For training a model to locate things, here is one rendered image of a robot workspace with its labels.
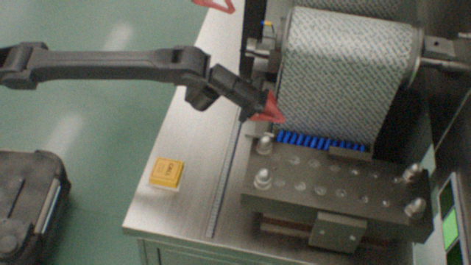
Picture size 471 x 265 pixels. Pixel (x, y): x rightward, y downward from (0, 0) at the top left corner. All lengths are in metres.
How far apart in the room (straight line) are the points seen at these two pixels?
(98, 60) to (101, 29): 2.13
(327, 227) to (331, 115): 0.24
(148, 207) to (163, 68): 0.34
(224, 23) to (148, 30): 1.53
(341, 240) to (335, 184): 0.12
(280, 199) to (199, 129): 0.38
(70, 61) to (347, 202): 0.66
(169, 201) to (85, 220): 1.11
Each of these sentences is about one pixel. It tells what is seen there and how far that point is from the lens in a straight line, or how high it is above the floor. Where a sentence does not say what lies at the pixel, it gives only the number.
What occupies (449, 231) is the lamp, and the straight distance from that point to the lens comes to 0.88.
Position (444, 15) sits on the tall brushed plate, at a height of 1.28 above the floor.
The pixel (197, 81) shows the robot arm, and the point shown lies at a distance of 0.99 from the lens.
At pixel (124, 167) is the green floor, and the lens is 2.36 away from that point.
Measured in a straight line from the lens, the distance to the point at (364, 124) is 1.10.
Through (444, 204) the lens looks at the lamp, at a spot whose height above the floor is 1.18.
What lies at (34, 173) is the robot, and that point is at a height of 0.24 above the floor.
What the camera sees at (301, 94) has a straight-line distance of 1.04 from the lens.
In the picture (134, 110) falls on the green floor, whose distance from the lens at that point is 2.61.
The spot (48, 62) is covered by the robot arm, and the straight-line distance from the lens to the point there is 1.10.
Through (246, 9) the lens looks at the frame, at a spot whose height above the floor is 1.12.
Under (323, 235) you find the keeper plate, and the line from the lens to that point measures 1.06.
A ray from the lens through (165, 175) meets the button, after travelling 1.16.
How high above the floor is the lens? 1.85
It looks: 48 degrees down
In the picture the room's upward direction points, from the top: 5 degrees clockwise
